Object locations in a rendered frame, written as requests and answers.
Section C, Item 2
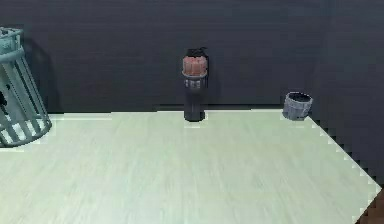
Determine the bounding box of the small grey bin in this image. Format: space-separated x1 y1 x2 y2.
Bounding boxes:
282 91 314 122

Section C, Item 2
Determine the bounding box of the grey slatted basket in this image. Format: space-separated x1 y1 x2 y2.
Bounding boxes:
0 26 53 148

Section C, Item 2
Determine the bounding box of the black post with red cap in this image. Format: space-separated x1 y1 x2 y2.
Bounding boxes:
181 46 210 123

